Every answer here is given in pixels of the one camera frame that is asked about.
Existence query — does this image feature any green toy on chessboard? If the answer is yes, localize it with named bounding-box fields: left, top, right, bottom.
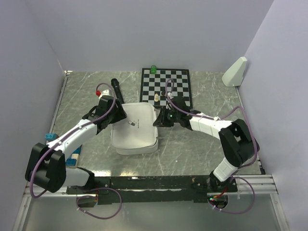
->
left=150, top=65, right=157, bottom=74

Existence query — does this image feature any black microphone orange end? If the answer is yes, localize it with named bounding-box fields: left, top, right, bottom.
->
left=111, top=78, right=124, bottom=104

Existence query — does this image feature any black white chessboard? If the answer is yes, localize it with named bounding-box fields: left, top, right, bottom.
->
left=139, top=68, right=193, bottom=109

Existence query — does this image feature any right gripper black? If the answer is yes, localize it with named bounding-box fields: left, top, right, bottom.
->
left=154, top=106, right=180, bottom=128

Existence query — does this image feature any aluminium frame rail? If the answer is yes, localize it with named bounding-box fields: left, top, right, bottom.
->
left=12, top=71, right=77, bottom=231

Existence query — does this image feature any blue lego brick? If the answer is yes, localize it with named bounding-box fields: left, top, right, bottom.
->
left=65, top=146, right=81, bottom=168

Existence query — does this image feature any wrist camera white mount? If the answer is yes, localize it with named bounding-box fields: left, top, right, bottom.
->
left=96, top=89, right=112, bottom=98
left=167, top=92, right=177, bottom=100

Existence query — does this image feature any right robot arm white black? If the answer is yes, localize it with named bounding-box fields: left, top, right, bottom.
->
left=153, top=96, right=260, bottom=192

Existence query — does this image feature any white wall mounted device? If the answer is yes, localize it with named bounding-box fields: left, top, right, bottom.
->
left=222, top=56, right=247, bottom=87

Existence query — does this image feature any blue brown toy block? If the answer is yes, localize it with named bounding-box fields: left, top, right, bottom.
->
left=45, top=133, right=59, bottom=142

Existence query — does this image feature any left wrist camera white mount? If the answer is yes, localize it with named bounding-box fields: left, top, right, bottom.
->
left=96, top=89, right=112, bottom=98

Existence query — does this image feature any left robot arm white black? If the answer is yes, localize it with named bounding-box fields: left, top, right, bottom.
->
left=25, top=95, right=127, bottom=193

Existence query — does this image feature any white chess piece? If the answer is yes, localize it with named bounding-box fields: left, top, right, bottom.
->
left=154, top=94, right=159, bottom=102

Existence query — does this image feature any grey medicine kit case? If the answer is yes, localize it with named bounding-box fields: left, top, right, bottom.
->
left=111, top=102, right=158, bottom=155

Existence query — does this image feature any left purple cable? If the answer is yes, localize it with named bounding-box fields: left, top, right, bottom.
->
left=30, top=83, right=123, bottom=219

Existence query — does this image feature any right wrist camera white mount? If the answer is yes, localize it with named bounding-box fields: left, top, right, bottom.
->
left=167, top=92, right=177, bottom=100

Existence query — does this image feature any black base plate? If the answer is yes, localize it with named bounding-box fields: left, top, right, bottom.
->
left=66, top=175, right=238, bottom=205

